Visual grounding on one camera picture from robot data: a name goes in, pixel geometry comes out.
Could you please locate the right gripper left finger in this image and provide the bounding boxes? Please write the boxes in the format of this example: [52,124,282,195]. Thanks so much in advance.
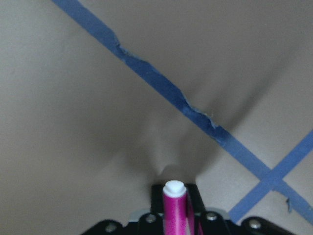
[151,184,164,218]

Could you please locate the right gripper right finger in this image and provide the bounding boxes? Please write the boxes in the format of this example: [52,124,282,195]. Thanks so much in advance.
[186,184,205,235]

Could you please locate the pink pen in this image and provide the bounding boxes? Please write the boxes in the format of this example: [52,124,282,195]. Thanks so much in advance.
[163,180,190,235]

